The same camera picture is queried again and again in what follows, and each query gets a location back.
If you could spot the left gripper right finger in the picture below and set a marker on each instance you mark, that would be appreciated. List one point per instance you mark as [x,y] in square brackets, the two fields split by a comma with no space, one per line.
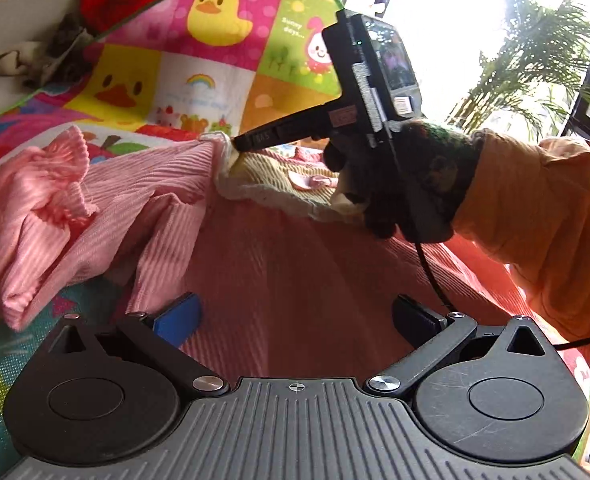
[437,341]

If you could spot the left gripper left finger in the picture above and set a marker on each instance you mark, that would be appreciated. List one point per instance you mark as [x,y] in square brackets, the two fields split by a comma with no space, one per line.
[158,338]

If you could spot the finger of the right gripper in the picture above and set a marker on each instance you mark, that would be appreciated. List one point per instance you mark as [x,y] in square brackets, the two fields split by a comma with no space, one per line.
[285,132]

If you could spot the gloved right hand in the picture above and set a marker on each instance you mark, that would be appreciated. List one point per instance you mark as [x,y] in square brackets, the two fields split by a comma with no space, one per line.
[414,182]

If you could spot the colourful cartoon play mat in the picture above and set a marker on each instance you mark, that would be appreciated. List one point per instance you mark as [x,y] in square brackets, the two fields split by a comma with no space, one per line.
[177,71]

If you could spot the grey cloth on sofa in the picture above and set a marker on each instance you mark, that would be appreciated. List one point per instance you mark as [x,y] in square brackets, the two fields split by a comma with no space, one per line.
[37,62]

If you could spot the pink corduroy garment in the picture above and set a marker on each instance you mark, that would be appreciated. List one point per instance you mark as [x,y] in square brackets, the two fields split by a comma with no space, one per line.
[281,295]

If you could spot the orange sleeve right forearm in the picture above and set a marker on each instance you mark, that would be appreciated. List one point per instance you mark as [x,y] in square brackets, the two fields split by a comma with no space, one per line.
[528,206]

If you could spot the potted palm plant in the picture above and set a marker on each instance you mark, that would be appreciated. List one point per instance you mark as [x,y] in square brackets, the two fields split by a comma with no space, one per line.
[536,76]

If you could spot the white covered sofa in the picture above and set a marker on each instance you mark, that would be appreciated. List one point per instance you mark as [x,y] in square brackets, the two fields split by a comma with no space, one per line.
[25,20]

